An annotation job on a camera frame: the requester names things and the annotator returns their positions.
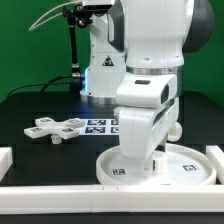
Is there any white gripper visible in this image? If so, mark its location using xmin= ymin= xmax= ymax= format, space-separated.
xmin=116 ymin=73 xmax=179 ymax=173

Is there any white round table top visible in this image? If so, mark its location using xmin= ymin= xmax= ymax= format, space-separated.
xmin=96 ymin=144 xmax=217 ymax=186

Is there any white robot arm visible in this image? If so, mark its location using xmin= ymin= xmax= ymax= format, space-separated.
xmin=83 ymin=0 xmax=214 ymax=178

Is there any white front fence bar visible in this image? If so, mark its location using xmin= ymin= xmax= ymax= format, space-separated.
xmin=0 ymin=185 xmax=224 ymax=214

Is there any white fence bar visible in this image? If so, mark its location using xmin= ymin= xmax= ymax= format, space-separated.
xmin=0 ymin=147 xmax=13 ymax=182
xmin=206 ymin=145 xmax=224 ymax=185
xmin=0 ymin=185 xmax=224 ymax=214

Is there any white fiducial marker sheet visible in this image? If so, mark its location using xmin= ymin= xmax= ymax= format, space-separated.
xmin=79 ymin=119 xmax=119 ymax=135

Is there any white right fence bar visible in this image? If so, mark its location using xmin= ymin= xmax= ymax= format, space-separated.
xmin=206 ymin=145 xmax=224 ymax=185

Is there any white cross-shaped table base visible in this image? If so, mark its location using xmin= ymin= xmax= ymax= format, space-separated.
xmin=24 ymin=117 xmax=85 ymax=144

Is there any white left fence bar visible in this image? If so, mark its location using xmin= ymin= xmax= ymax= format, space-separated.
xmin=0 ymin=147 xmax=13 ymax=182

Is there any black cable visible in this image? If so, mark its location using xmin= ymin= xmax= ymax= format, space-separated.
xmin=6 ymin=74 xmax=84 ymax=99

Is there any black camera on mount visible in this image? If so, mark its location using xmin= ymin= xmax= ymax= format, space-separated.
xmin=82 ymin=0 xmax=115 ymax=13

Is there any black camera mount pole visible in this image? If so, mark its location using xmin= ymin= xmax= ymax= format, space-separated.
xmin=62 ymin=4 xmax=92 ymax=80

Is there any white cable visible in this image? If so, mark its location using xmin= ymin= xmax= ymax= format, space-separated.
xmin=28 ymin=0 xmax=84 ymax=32

